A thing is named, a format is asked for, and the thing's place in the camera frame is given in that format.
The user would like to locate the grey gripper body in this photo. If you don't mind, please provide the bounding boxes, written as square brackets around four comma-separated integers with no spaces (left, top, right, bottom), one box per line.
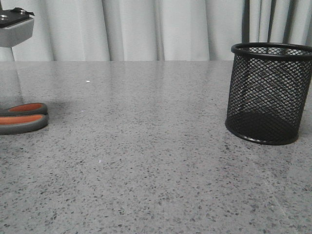
[0,7,34,47]

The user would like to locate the grey orange handled scissors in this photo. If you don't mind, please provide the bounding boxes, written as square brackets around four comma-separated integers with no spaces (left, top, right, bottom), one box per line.
[0,103,49,135]

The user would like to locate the black mesh bucket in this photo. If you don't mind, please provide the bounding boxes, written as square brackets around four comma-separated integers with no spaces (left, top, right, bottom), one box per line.
[225,42,312,145]

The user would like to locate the white curtain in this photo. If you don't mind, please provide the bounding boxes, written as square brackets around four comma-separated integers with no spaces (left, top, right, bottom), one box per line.
[0,0,312,61]

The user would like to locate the dark vertical pole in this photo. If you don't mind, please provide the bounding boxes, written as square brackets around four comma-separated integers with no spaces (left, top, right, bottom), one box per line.
[242,0,250,43]

